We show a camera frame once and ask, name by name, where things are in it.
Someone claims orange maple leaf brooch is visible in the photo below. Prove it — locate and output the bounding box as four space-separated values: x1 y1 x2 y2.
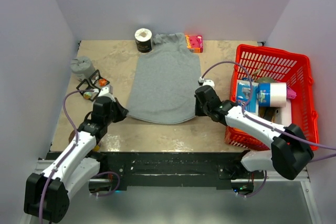
99 78 108 87

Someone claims grey sleeveless shirt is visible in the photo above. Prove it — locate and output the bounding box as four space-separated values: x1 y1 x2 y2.
127 33 201 125

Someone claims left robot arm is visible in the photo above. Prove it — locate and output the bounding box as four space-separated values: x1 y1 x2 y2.
24 95 128 223

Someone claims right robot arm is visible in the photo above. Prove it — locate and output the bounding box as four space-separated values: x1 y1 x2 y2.
195 85 314 180

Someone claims round iridescent brooch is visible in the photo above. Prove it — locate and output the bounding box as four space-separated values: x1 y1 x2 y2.
83 92 92 100

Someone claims black brooch display case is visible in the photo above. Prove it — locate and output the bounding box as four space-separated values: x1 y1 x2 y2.
89 69 110 89

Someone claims blue razor package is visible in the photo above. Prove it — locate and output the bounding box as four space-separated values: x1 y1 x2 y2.
236 80 259 115

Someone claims brown wooden block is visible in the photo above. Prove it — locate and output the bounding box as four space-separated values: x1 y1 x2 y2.
68 130 76 143

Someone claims orange pink snack box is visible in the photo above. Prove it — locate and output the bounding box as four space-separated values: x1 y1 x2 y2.
185 35 204 54

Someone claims grey paper roll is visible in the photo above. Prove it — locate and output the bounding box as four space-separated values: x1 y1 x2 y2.
70 56 96 81

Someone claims green round fruit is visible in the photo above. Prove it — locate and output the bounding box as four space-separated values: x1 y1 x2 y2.
256 77 276 83

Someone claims blue white wipes roll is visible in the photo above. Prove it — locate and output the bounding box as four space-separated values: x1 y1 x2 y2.
257 82 287 108

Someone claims toilet paper roll black wrapper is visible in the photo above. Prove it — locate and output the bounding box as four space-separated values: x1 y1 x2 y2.
134 28 152 53

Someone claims white box in basket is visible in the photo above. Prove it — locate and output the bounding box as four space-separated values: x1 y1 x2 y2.
274 100 292 126

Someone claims pink packet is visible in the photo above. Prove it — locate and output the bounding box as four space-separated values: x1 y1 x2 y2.
287 86 297 100

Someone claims red plastic basket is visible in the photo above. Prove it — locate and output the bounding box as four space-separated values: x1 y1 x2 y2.
230 45 319 144

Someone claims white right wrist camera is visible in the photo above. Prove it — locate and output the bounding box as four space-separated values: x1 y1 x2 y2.
198 77 215 89

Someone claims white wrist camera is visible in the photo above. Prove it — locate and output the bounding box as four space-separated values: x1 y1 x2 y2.
93 85 115 102
198 77 215 89

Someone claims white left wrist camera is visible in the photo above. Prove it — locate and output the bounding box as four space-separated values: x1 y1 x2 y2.
93 85 115 102

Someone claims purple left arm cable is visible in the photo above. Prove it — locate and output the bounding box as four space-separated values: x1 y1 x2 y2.
36 89 99 222

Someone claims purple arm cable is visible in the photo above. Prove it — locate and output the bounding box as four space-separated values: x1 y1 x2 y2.
36 89 99 222
202 60 336 162

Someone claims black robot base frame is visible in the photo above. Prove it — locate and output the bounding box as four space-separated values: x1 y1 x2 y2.
89 152 264 193

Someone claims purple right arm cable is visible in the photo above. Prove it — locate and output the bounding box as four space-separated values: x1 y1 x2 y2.
202 60 336 162

